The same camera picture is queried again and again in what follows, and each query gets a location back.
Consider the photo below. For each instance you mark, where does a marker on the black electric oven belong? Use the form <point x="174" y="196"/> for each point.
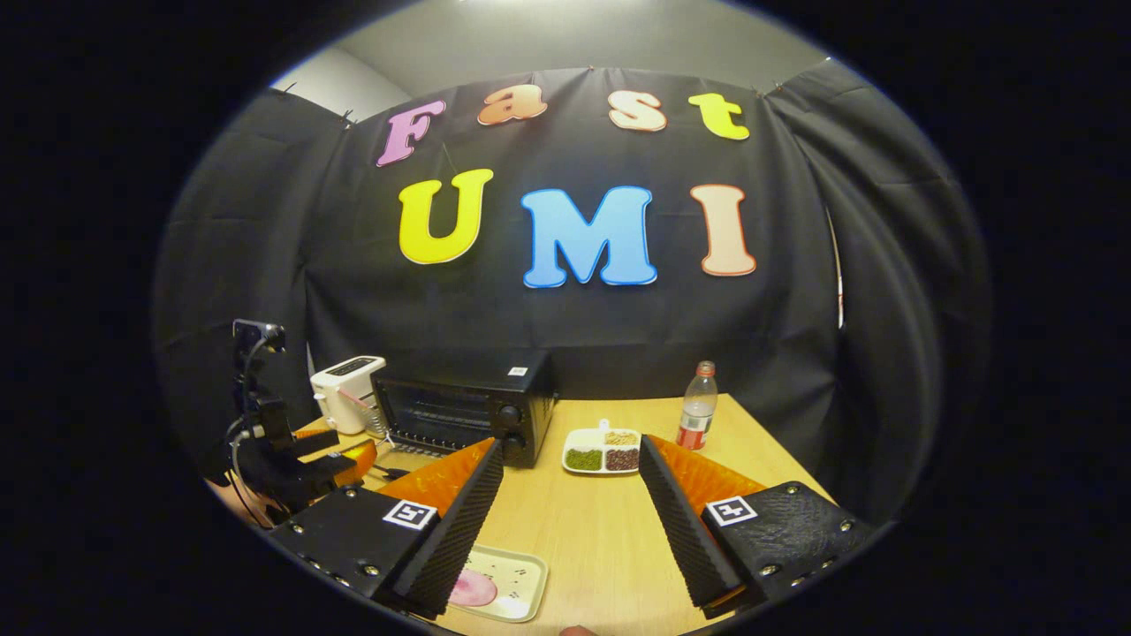
<point x="459" y="375"/>

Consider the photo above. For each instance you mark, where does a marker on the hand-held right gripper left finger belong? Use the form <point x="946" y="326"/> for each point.
<point x="455" y="539"/>

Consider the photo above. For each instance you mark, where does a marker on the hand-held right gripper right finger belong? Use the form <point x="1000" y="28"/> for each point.
<point x="685" y="539"/>

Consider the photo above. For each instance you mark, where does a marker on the clear bottle with red label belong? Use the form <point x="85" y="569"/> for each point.
<point x="697" y="415"/>

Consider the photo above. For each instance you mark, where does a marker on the pink round food slice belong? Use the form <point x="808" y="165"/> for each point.
<point x="473" y="589"/>

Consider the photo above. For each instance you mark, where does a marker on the cream food tray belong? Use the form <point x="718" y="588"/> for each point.
<point x="517" y="579"/>

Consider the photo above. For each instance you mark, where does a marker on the white divided dish of beans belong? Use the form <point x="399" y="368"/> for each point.
<point x="601" y="459"/>

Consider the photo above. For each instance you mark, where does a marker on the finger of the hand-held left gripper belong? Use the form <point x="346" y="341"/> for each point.
<point x="358" y="464"/>

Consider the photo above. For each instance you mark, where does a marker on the black backdrop cloth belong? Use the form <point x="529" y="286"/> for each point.
<point x="530" y="327"/>

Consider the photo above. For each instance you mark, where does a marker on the white toaster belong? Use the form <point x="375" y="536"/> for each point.
<point x="340" y="393"/>

